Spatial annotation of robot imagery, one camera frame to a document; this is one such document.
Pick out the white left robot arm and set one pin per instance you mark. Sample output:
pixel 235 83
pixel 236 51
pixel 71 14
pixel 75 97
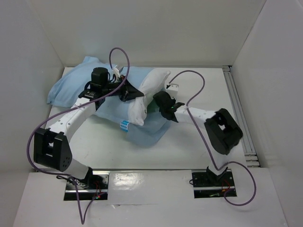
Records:
pixel 51 145

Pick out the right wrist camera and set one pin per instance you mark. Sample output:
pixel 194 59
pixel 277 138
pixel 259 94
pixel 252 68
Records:
pixel 172 90

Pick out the white pillow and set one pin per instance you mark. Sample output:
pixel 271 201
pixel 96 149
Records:
pixel 152 84

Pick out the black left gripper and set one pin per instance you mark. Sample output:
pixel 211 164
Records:
pixel 129 92

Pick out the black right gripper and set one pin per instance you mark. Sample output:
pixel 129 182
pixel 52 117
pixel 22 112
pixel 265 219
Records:
pixel 161 101

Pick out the green and blue pillowcase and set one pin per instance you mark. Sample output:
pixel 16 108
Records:
pixel 66 90

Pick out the blue white pillow label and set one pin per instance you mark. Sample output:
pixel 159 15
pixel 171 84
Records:
pixel 124 125

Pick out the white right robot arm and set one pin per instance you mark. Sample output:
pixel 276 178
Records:
pixel 218 130

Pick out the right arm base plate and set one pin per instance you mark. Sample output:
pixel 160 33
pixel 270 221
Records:
pixel 204 187

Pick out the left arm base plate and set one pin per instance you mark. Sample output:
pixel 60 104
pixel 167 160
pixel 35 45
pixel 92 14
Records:
pixel 97 189

